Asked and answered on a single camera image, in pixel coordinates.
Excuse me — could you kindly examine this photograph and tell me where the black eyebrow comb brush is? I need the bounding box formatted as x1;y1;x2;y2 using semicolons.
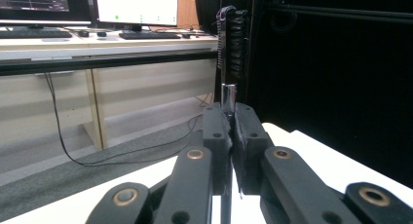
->
215;4;249;224

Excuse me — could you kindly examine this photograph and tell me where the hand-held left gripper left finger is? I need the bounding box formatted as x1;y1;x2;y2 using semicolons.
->
202;101;234;197

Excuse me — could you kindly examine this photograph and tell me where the black power cable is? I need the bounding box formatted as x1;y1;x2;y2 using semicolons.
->
44;72;203;168

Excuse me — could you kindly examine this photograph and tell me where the computer monitor white screen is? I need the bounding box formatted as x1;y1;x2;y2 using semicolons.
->
93;0;180;32

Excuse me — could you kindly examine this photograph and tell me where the long beige desk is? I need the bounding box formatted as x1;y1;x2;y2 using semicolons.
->
0;25;219;150

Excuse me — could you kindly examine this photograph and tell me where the white table cover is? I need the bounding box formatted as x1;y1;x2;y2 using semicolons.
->
0;121;413;224

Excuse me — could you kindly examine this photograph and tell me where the black frame bar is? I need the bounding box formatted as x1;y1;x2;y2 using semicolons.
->
264;3;413;25

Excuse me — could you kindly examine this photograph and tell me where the black keyboard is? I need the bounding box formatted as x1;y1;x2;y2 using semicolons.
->
118;31;182;41
0;28;73;40

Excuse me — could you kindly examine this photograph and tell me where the black curtain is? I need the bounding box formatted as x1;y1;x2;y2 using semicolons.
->
194;0;413;189

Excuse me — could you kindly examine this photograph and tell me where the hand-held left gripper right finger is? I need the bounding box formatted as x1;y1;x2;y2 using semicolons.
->
232;101;275;196

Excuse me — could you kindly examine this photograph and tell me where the computer monitor dark screen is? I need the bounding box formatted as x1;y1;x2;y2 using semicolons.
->
0;0;95;26

